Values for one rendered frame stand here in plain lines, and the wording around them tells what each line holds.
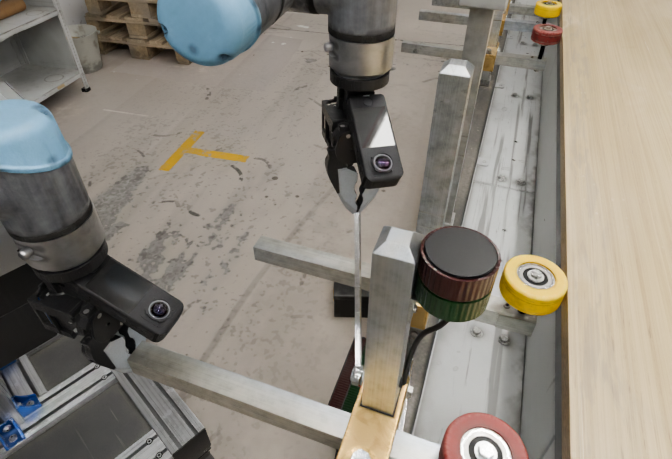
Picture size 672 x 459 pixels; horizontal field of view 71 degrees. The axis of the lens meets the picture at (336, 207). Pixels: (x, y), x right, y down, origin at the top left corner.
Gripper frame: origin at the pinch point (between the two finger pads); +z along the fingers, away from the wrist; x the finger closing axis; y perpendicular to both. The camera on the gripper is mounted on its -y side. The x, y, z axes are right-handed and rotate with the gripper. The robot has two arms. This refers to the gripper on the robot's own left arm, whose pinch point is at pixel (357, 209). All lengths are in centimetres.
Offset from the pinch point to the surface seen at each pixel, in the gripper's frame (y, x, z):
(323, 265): 0.3, 4.9, 10.6
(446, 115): -4.7, -8.6, -16.3
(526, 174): 39, -61, 31
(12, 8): 257, 120, 41
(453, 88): -4.9, -8.8, -19.7
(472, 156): 40, -43, 23
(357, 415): -25.6, 7.2, 6.8
